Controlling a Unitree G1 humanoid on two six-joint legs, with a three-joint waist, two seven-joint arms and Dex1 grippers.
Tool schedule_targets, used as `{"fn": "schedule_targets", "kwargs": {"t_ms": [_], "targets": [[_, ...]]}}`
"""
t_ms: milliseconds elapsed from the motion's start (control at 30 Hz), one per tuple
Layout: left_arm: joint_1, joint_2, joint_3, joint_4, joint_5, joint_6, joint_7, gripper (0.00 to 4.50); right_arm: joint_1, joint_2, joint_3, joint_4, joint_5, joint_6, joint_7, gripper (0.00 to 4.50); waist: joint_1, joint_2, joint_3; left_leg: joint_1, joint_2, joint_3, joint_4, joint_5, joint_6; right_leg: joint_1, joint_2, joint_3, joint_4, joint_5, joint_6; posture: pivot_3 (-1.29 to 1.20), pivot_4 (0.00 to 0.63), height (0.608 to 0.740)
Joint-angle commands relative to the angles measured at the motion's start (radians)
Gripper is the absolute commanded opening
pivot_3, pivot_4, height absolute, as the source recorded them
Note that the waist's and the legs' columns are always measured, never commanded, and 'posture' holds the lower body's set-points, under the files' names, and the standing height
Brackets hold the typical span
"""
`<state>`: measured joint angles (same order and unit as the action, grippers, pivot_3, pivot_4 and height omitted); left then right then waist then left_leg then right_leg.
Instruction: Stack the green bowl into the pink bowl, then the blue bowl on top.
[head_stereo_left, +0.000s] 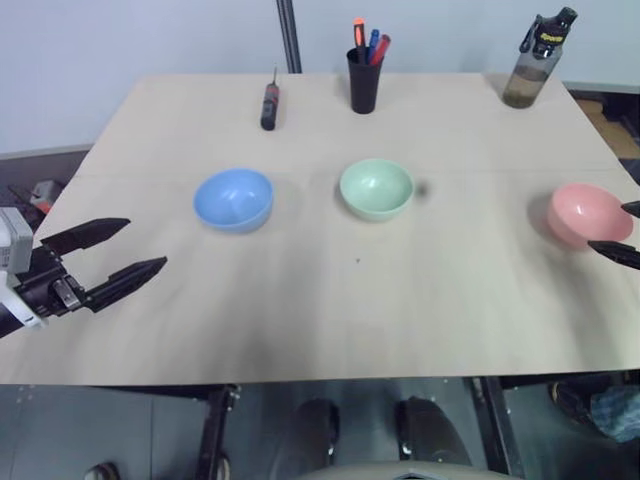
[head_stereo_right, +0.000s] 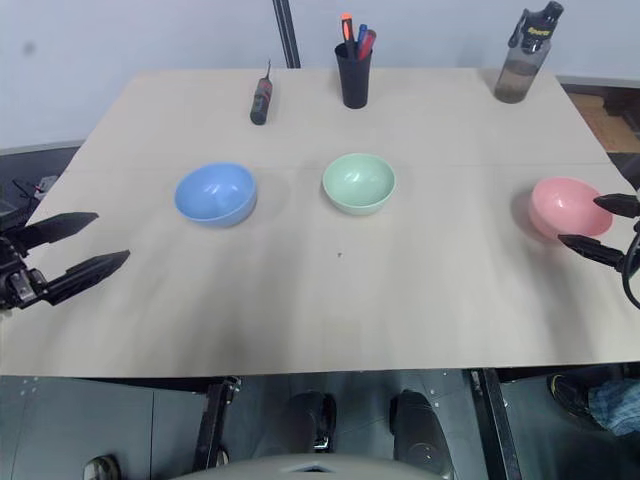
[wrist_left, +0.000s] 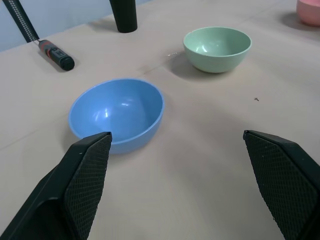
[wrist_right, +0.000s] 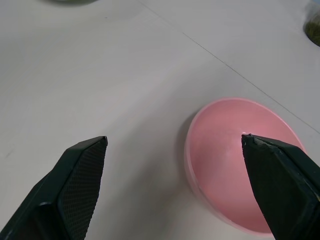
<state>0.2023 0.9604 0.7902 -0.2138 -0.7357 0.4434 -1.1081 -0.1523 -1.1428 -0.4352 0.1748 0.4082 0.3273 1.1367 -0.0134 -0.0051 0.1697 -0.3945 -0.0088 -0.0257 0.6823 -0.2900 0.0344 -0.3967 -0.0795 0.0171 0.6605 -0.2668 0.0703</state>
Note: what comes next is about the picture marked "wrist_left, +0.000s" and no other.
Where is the black dotted strap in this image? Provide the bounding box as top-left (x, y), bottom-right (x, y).
top-left (4, 0), bottom-right (41, 44)

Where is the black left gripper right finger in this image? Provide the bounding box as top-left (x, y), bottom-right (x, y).
top-left (242, 129), bottom-right (320, 240)

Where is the black cylindrical stand leg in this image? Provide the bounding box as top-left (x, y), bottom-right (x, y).
top-left (109, 0), bottom-right (139, 34)

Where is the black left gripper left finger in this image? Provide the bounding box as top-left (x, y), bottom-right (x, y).
top-left (0, 131), bottom-right (113, 240)

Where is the green bowl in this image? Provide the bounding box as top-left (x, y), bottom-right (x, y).
top-left (182, 26), bottom-right (252, 74)

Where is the blue bowl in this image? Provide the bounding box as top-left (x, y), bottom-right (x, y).
top-left (68, 78), bottom-right (166, 155)

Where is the black red handheld device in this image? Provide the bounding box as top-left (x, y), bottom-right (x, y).
top-left (38, 39), bottom-right (76, 72)

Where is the red bowl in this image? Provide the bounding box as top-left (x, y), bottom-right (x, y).
top-left (296, 0), bottom-right (320, 27)

